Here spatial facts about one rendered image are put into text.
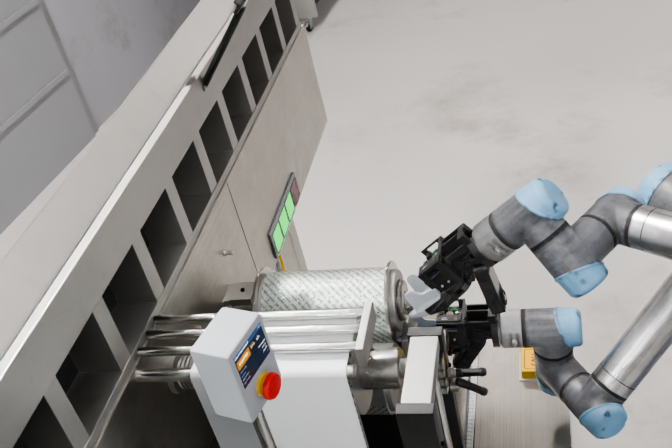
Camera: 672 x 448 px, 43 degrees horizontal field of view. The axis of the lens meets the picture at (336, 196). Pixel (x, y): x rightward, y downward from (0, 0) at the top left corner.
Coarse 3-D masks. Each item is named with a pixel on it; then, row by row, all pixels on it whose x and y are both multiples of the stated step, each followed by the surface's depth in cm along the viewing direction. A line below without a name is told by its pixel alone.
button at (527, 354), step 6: (522, 348) 184; (528, 348) 184; (522, 354) 183; (528, 354) 182; (522, 360) 181; (528, 360) 181; (534, 360) 180; (522, 366) 180; (528, 366) 179; (534, 366) 179; (522, 372) 179; (528, 372) 179; (534, 372) 178
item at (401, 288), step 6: (402, 282) 155; (396, 288) 154; (402, 288) 154; (396, 294) 153; (402, 294) 153; (396, 300) 153; (402, 300) 153; (402, 306) 153; (408, 306) 158; (402, 312) 153; (402, 318) 154
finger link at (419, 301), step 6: (408, 294) 149; (414, 294) 149; (420, 294) 149; (426, 294) 148; (432, 294) 148; (438, 294) 148; (408, 300) 150; (414, 300) 150; (420, 300) 149; (426, 300) 149; (432, 300) 149; (414, 306) 151; (420, 306) 150; (426, 306) 150; (414, 312) 152; (420, 312) 150; (426, 312) 150
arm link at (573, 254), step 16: (576, 224) 138; (592, 224) 137; (544, 240) 134; (560, 240) 133; (576, 240) 134; (592, 240) 135; (608, 240) 137; (544, 256) 135; (560, 256) 133; (576, 256) 133; (592, 256) 134; (560, 272) 134; (576, 272) 133; (592, 272) 133; (576, 288) 134; (592, 288) 133
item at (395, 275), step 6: (396, 270) 155; (390, 276) 153; (396, 276) 154; (402, 276) 160; (390, 282) 152; (396, 282) 154; (390, 288) 151; (258, 294) 158; (390, 294) 151; (258, 300) 158; (390, 300) 151; (258, 306) 157; (390, 306) 151; (396, 306) 152; (390, 312) 151; (396, 312) 152; (390, 318) 151; (396, 318) 152; (396, 324) 152; (402, 324) 156; (396, 330) 154; (402, 330) 156
